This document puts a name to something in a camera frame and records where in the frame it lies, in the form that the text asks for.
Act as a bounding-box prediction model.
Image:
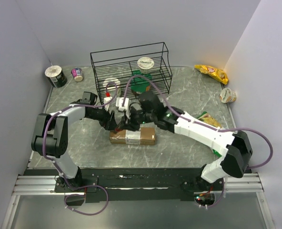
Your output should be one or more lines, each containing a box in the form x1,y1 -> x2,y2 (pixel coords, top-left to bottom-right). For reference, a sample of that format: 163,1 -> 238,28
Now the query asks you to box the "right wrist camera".
116,97 -> 131,119

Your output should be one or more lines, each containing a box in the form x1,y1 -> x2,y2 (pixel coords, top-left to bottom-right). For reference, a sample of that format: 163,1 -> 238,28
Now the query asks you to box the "Chobani yogurt cup right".
220,88 -> 237,104

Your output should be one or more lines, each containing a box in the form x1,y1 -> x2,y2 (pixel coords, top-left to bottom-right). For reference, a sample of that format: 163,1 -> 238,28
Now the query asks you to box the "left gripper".
87,104 -> 120,131

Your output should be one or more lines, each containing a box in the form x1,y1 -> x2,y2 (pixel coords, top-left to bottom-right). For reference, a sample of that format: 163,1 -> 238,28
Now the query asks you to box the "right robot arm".
116,91 -> 252,191

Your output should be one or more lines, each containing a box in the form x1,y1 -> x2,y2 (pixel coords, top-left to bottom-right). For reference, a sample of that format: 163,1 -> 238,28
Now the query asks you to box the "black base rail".
14,168 -> 262,206

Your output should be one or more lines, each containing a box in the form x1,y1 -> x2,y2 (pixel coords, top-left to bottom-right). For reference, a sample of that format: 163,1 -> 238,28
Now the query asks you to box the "green cassava chips bag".
195,111 -> 227,158

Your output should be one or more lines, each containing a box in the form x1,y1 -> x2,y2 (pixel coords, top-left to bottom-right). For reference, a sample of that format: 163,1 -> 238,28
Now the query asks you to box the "yellow Lays chips bag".
194,64 -> 229,85

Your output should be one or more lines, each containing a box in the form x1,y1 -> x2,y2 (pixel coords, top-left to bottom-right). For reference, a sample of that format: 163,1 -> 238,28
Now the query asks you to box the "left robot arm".
31,92 -> 117,192

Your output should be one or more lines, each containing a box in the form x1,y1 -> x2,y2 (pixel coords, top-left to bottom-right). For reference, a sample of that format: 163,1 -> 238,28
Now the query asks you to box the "brown cardboard express box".
109,127 -> 156,146

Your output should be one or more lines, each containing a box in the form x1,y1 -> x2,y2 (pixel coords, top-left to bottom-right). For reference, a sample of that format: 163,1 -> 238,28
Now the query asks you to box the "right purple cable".
121,75 -> 273,170

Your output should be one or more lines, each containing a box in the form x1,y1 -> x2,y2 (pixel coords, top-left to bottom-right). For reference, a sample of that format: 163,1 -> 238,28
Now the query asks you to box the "purple yogurt cup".
71,68 -> 83,82

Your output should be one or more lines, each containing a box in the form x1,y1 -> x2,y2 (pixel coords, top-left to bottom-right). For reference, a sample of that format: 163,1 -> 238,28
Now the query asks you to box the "black can white lid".
45,65 -> 67,88

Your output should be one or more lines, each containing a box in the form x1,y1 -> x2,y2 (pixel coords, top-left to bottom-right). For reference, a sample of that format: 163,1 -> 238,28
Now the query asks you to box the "Chobani yogurt cup in rack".
137,57 -> 154,74

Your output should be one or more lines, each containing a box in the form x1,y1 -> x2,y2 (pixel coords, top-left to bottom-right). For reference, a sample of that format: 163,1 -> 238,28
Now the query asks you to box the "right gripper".
119,106 -> 156,133

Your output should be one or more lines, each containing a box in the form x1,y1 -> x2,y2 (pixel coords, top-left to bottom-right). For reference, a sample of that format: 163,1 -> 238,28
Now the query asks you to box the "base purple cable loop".
64,185 -> 109,216

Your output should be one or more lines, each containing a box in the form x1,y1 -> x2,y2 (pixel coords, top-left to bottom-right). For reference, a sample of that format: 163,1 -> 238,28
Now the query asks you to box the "black wire rack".
90,42 -> 172,102

